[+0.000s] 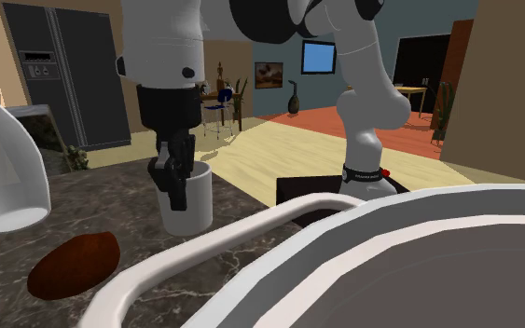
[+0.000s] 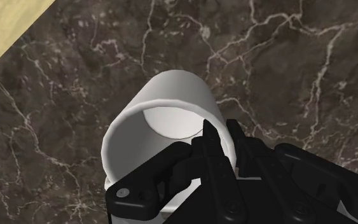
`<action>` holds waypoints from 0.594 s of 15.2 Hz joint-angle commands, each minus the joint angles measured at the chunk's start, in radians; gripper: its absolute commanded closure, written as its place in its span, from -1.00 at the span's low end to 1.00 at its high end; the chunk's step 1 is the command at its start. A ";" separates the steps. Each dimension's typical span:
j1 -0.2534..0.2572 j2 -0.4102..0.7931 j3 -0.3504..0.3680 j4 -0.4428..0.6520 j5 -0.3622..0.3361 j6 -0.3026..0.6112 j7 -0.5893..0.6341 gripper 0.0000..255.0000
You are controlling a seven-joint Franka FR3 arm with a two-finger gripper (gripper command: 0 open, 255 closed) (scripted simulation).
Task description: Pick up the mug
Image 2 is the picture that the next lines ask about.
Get white cup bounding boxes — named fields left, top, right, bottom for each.
left=100, top=69, right=237, bottom=224

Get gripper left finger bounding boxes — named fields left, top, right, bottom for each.
left=105, top=118, right=238, bottom=224

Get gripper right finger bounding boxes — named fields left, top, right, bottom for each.
left=226, top=118, right=358, bottom=224

